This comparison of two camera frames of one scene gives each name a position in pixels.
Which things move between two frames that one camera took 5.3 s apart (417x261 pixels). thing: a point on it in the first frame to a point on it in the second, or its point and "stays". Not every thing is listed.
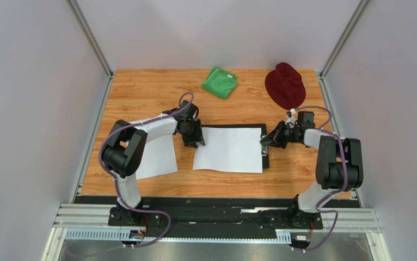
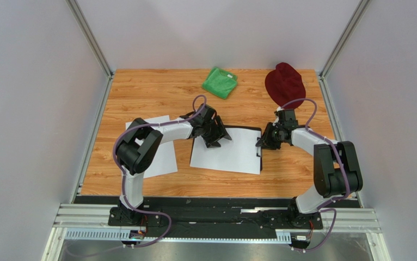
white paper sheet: [228, 149] stays
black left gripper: [197, 136] to [219, 132]
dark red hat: [285, 86] stays
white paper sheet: [159, 158] stays
